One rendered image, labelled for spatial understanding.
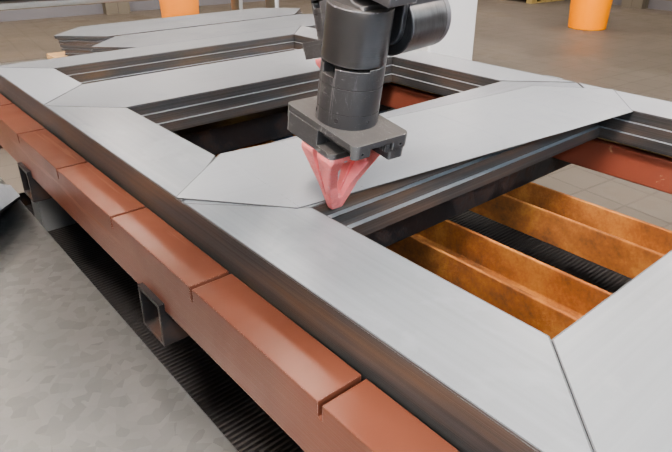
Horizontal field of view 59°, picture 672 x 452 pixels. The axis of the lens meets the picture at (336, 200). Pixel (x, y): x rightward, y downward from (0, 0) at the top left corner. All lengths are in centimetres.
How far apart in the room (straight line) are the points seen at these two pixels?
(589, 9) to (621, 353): 690
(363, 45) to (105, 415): 43
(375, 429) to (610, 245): 57
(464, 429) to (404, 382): 5
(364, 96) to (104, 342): 42
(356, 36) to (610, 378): 31
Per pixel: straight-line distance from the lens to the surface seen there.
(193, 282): 55
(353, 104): 52
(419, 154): 73
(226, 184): 64
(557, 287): 80
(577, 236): 93
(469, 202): 91
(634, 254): 90
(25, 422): 68
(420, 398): 41
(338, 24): 50
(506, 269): 84
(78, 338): 77
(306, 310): 48
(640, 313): 49
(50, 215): 132
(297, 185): 63
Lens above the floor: 112
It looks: 25 degrees down
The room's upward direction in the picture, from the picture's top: straight up
